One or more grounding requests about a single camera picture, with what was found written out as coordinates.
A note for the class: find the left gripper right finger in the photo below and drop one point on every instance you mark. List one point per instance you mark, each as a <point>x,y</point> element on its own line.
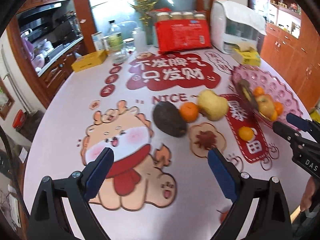
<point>271,219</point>

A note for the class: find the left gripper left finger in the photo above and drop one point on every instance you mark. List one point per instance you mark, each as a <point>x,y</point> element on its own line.
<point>48,219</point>

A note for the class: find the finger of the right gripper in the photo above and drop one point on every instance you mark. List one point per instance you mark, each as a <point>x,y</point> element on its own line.
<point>286,132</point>
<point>304,125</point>

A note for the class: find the red apple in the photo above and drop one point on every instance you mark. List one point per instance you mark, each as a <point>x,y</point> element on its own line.
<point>265,105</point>

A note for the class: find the small orange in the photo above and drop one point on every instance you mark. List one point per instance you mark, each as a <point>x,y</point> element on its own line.
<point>246,133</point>
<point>274,116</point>

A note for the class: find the red lychee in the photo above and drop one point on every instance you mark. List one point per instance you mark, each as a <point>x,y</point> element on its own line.
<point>223,215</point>

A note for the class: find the pink glass fruit bowl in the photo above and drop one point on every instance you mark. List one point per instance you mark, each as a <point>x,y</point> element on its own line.
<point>272,87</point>

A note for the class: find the brown overripe banana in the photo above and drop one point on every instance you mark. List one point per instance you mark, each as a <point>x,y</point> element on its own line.
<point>246,94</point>

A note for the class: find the yellow pear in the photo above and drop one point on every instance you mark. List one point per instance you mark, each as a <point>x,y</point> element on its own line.
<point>212,106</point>

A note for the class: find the dark avocado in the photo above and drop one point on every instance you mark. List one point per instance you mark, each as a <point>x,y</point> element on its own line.
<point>167,118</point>

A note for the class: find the person's right hand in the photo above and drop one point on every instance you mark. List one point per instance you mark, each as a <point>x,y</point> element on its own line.
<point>310,190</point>

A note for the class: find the yellow tissue box right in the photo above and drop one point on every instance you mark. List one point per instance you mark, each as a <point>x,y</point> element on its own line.
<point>248,57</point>

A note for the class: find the orange beside avocado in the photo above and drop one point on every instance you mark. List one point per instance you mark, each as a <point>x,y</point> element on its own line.
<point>189,111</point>

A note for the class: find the white countertop appliance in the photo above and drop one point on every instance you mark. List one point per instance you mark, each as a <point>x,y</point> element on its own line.
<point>226,34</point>

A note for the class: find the white towel on appliance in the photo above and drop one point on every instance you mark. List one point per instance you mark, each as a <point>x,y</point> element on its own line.
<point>242,14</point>

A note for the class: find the printed pink tablecloth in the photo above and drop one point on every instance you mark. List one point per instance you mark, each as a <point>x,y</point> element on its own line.
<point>162,186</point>

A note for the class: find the red snack package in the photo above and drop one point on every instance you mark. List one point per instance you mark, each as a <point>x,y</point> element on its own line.
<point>181,35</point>

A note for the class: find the yellow flat box left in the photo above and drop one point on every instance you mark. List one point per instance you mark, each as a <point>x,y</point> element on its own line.
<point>89,60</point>

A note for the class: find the pack of beige jars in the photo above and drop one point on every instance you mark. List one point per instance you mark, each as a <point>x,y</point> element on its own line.
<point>165,14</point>

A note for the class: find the clear glass cup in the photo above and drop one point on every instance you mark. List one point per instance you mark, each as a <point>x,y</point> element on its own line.
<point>118,53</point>

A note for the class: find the white squeeze bottle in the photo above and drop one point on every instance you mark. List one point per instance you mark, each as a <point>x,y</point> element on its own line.
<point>131,29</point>

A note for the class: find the small glass jar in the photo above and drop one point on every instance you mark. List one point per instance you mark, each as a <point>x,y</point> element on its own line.
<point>130,45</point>

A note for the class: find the white carton with blue print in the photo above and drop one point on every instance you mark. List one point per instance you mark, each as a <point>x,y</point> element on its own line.
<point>97,40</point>

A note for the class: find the clear plastic bottle green label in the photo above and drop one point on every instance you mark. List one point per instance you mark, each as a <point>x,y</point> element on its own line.
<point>114,37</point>

